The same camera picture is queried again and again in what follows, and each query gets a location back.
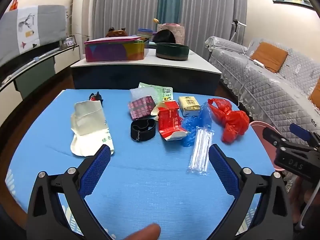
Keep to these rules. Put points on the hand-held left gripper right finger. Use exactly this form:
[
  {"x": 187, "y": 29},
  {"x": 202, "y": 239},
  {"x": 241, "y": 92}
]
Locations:
[{"x": 223, "y": 170}]

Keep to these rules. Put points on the pink patterned box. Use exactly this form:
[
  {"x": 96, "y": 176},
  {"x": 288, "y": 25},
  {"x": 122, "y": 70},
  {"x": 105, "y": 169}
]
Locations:
[{"x": 141, "y": 107}]

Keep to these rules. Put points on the colourful tin box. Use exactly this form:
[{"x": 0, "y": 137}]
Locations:
[{"x": 112, "y": 51}]

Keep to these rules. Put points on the teal curtain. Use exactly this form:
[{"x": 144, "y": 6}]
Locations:
[{"x": 170, "y": 0}]

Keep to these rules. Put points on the television cabinet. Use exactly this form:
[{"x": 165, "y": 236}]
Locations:
[{"x": 37, "y": 72}]

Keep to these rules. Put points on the small photo frame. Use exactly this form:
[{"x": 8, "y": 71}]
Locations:
[{"x": 68, "y": 42}]

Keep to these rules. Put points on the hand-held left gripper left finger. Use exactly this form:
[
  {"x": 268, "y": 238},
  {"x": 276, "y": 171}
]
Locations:
[{"x": 96, "y": 170}]

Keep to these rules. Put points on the pink fabric basket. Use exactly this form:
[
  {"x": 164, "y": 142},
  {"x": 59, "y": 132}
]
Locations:
[{"x": 178, "y": 33}]

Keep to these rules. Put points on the grey quilted sofa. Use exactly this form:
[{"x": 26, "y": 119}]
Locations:
[{"x": 275, "y": 90}]

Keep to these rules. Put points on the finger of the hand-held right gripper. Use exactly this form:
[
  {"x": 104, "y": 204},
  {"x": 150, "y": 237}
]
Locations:
[
  {"x": 273, "y": 136},
  {"x": 300, "y": 131}
]

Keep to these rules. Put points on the person's left hand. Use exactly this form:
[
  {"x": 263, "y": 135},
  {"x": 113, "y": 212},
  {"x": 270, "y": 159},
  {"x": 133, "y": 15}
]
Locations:
[{"x": 145, "y": 232}]

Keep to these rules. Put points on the clear packet of straws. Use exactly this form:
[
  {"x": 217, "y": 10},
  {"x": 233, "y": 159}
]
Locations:
[{"x": 201, "y": 150}]

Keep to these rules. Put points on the stack of coloured bowls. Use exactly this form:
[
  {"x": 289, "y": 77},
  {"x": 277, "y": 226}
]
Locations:
[{"x": 145, "y": 33}]

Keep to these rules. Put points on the white standing air conditioner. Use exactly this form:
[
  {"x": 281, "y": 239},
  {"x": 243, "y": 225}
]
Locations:
[{"x": 88, "y": 10}]

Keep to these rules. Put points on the dark green round tin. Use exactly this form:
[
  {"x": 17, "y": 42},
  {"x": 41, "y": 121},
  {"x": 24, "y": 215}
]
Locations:
[{"x": 172, "y": 51}]

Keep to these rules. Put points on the television with grey cover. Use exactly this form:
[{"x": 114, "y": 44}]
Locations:
[{"x": 45, "y": 27}]

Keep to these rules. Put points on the cream paper bag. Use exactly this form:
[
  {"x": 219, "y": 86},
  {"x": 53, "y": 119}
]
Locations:
[{"x": 87, "y": 122}]

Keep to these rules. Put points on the person's right hand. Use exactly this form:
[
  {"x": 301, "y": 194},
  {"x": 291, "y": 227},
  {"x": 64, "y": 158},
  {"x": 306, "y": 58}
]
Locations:
[{"x": 311, "y": 197}]

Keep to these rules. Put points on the small yellow ornament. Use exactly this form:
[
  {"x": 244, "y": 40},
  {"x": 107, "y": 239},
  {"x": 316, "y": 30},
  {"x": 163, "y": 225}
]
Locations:
[{"x": 156, "y": 20}]

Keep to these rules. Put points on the yellow tissue pack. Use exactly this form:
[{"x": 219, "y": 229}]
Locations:
[{"x": 189, "y": 105}]

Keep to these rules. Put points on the grey curtain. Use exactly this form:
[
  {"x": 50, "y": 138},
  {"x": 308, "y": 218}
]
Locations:
[
  {"x": 212, "y": 10},
  {"x": 125, "y": 5}
]

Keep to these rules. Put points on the white top coffee table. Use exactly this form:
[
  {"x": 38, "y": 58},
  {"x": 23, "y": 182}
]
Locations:
[{"x": 150, "y": 65}]

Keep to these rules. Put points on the black elastic band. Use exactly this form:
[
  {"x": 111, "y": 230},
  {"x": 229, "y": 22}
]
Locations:
[{"x": 135, "y": 130}]

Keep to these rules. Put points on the orange cushion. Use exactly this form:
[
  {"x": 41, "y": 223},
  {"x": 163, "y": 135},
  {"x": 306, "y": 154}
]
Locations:
[
  {"x": 270, "y": 57},
  {"x": 316, "y": 92}
]

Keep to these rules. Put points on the small black red wrapper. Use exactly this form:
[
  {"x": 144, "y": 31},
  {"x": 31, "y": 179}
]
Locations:
[{"x": 96, "y": 97}]

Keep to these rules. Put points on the blue plastic bag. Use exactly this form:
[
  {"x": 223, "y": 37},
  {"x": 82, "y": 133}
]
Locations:
[{"x": 192, "y": 125}]

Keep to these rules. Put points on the blue tablecloth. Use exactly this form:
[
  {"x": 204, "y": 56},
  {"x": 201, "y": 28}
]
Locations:
[{"x": 150, "y": 180}]

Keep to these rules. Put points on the green printed packet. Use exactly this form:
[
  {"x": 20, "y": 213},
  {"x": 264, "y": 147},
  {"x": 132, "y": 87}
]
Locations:
[{"x": 162, "y": 91}]

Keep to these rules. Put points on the torn red cigarette carton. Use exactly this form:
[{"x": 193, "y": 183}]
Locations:
[{"x": 170, "y": 122}]

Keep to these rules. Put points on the red plastic bag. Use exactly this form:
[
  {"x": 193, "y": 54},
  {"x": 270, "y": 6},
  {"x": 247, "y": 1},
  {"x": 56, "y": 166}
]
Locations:
[{"x": 233, "y": 122}]

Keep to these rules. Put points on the white stick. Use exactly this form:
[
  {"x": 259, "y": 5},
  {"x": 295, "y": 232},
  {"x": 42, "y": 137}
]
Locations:
[{"x": 36, "y": 59}]

